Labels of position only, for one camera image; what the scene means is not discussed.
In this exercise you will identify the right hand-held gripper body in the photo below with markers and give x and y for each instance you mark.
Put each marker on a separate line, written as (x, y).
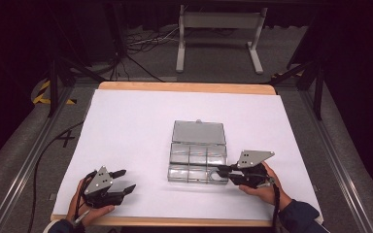
(252, 174)

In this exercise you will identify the white paper sheet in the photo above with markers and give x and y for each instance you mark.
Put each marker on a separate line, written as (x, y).
(136, 129)

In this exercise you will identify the person's left hand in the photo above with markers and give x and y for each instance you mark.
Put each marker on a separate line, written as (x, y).
(90, 212)

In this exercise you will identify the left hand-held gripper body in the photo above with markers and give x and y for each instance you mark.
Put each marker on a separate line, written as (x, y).
(105, 197)

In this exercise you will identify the wooden table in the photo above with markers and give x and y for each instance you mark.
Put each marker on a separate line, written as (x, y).
(187, 86)

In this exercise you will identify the aluminium rail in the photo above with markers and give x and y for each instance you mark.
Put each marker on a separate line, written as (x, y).
(340, 165)
(29, 161)

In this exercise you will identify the black metal stand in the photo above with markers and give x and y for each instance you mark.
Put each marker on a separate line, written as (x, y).
(53, 87)
(318, 93)

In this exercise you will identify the white metal stand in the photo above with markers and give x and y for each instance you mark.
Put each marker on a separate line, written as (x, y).
(221, 20)

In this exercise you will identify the person's right hand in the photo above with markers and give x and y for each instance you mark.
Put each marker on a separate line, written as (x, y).
(268, 194)

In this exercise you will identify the clear plastic compartment box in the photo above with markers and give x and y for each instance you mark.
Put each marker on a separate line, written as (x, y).
(197, 152)

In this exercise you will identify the yellow black floor tape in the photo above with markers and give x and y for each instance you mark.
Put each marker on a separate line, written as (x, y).
(42, 92)

